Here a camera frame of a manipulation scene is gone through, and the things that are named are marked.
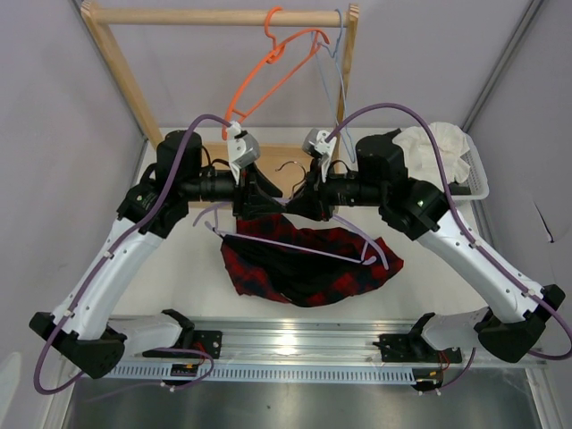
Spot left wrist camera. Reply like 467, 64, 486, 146
225, 121, 261, 184

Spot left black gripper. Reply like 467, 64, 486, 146
181, 163, 286, 221

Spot red black plaid skirt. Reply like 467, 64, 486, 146
221, 214, 404, 307

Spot light blue wire hanger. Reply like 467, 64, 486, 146
308, 8, 358, 164

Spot slotted cable duct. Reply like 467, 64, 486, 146
107, 363, 416, 385

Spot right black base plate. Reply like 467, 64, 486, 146
372, 333, 462, 364

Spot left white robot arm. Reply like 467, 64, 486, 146
29, 122, 282, 379

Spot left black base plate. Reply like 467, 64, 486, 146
190, 330, 223, 359

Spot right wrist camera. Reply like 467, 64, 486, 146
302, 128, 337, 182

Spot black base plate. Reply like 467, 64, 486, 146
372, 333, 462, 364
190, 330, 223, 359

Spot white crumpled cloth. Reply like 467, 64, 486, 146
392, 121, 473, 184

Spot wooden clothes rack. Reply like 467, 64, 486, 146
80, 2, 360, 211

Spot black garment in basket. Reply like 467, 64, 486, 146
449, 182, 472, 198

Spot white plastic basket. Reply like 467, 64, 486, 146
452, 134, 490, 202

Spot aluminium mounting rail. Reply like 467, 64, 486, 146
106, 315, 548, 369

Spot lilac plastic hanger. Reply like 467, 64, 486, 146
193, 202, 389, 270

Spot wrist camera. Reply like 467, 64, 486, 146
302, 128, 337, 182
225, 121, 261, 184

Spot purple cable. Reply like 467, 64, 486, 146
328, 103, 572, 394
33, 114, 233, 397

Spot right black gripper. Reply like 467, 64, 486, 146
286, 157, 387, 222

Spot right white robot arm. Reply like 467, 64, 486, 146
287, 130, 565, 363

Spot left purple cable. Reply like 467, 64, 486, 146
33, 114, 233, 397

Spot orange plastic hanger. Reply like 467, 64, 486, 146
224, 6, 331, 123

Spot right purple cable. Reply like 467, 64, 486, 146
328, 103, 572, 394

